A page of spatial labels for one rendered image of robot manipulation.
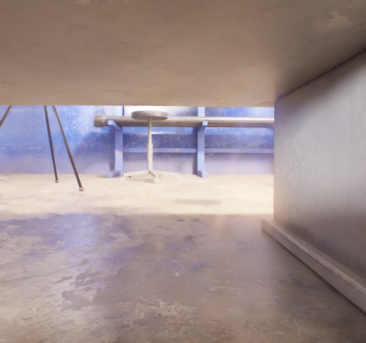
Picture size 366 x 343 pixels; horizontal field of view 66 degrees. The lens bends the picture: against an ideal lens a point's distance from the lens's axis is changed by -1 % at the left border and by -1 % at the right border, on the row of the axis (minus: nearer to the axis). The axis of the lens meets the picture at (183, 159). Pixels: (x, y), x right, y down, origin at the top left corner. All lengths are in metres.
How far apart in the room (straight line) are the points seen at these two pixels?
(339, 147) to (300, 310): 0.28
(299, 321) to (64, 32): 0.52
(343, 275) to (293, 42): 0.38
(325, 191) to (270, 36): 0.32
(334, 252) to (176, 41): 0.47
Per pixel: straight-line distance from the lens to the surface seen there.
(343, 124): 0.57
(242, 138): 3.68
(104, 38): 0.47
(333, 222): 0.61
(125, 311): 0.47
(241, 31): 0.44
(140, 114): 2.51
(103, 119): 3.19
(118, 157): 3.51
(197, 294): 0.51
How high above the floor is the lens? 0.22
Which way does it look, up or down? 1 degrees down
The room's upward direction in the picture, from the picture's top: straight up
